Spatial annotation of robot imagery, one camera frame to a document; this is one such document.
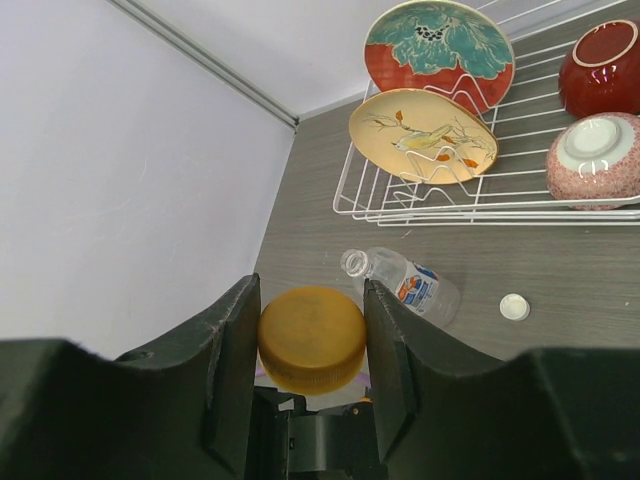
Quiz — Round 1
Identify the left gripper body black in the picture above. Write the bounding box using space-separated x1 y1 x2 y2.
244 387 388 480

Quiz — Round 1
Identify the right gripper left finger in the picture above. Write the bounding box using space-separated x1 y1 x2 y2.
1 275 261 479

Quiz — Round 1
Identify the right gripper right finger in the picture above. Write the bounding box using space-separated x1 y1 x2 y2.
363 281 639 479

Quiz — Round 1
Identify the orange bottle cap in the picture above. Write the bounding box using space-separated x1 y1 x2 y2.
257 286 367 395

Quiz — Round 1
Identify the white bottle cap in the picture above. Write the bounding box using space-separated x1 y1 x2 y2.
499 293 530 321

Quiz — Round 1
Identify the clear plastic water bottle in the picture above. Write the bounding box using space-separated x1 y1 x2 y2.
340 247 460 327

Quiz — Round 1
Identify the pink patterned bowl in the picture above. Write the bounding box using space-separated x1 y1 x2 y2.
546 112 639 210

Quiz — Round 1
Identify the beige bird plate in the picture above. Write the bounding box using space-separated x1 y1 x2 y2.
349 88 499 185

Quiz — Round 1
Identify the red bowl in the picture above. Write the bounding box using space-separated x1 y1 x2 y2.
558 19 639 118

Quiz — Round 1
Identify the red teal floral plate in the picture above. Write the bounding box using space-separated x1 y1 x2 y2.
364 1 515 115

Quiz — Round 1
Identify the white wire dish rack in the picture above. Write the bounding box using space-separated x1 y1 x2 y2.
333 1 639 226

